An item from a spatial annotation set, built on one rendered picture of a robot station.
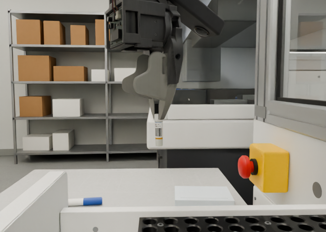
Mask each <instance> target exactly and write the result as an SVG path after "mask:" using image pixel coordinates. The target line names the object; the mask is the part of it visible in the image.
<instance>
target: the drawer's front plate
mask: <svg viewBox="0 0 326 232"><path fill-rule="evenodd" d="M63 208H68V184H67V173H66V172H65V171H50V172H48V173H47V174H46V175H45V176H44V177H42V178H41V179H40V180H39V181H37V182H36V183H35V184H34V185H32V186H31V187H30V188H29V189H27V190H26V191H25V192H24V193H22V194H21V195H20V196H19V197H18V198H16V199H15V200H14V201H12V202H11V203H10V204H9V205H8V206H6V207H5V208H4V209H3V210H1V211H0V232H61V228H60V212H61V210H62V209H63Z"/></svg>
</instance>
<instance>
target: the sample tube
mask: <svg viewBox="0 0 326 232"><path fill-rule="evenodd" d="M154 120H155V142H156V146H158V147H159V146H162V145H163V120H159V114H155V115H154Z"/></svg>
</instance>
